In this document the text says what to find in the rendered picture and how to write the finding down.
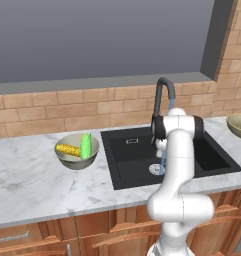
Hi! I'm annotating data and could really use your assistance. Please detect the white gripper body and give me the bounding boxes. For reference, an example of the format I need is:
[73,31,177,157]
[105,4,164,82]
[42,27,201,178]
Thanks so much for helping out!
[154,137,169,158]

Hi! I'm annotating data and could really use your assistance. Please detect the round silver sink drain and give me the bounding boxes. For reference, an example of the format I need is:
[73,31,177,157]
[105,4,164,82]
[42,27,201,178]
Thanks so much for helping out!
[148,163,167,176]

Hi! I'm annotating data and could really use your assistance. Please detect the black kitchen sink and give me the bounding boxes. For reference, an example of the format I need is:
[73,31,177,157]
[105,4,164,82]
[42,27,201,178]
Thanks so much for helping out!
[100,125,241,191]

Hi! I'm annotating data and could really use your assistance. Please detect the dark grey sink faucet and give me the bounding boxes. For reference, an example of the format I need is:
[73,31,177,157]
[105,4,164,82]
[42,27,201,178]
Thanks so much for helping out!
[150,76,177,146]

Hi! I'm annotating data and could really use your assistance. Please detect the beige bowl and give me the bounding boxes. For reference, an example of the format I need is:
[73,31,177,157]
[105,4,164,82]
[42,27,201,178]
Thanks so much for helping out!
[225,113,241,139]
[54,132,101,171]

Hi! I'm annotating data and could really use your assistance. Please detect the green husked corn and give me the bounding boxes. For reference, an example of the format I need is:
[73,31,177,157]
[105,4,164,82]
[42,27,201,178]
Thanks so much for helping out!
[79,132,93,160]

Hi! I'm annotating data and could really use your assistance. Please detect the yellow corn cob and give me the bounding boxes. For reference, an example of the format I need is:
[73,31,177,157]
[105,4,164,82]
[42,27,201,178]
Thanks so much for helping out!
[55,143,82,158]

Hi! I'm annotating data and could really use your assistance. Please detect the wooden cupboard door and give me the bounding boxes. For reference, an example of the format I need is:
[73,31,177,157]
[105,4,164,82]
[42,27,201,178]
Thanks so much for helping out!
[0,234,78,256]
[76,208,164,256]
[188,189,241,256]

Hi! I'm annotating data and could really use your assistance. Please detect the grey window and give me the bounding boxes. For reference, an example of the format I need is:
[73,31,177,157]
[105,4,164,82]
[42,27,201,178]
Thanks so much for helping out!
[0,0,239,96]

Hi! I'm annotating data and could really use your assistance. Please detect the wooden drawer front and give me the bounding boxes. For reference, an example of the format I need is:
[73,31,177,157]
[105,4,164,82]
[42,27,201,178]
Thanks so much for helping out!
[0,221,48,250]

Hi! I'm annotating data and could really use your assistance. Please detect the silver drawer handle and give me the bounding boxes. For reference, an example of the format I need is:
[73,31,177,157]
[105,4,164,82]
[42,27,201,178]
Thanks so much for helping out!
[0,230,31,245]

